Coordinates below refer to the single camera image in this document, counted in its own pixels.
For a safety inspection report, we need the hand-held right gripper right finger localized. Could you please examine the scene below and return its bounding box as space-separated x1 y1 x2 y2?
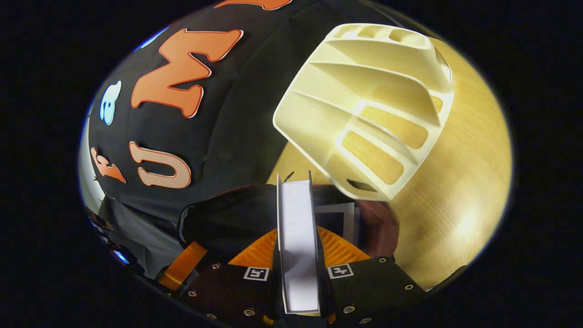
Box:
316 225 429 328

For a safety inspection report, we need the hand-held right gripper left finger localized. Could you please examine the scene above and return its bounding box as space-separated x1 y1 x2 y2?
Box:
182 228 279 328

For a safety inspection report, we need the maroon schoolbag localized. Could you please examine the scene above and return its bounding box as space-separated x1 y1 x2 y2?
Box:
177 180 400 274

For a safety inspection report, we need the blue book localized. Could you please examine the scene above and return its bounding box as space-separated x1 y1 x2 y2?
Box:
314 203 357 246

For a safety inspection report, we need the black and white book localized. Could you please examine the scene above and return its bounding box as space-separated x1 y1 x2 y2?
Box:
276 171 319 316

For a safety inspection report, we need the white bookshelf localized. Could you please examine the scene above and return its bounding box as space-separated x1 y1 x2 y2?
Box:
272 23 456 202

